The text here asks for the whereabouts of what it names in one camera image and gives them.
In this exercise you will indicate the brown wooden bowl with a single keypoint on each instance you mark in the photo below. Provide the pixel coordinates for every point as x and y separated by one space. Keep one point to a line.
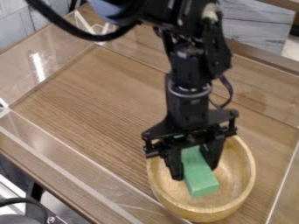
202 201

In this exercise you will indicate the green rectangular block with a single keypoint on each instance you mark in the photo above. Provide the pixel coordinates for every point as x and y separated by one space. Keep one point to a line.
198 175

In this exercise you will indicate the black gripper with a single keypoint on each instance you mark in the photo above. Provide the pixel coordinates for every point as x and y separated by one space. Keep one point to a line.
191 124

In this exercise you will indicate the clear acrylic corner bracket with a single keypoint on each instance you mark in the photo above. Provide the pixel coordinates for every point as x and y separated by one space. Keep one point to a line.
90 23

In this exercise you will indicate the black table leg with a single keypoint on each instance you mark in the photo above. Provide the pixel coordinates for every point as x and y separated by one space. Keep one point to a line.
35 191

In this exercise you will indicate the black device with bolt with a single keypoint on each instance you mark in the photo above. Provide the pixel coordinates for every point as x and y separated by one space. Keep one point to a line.
43 215

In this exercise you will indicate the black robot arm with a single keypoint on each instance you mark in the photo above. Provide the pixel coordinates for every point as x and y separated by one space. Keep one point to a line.
190 28

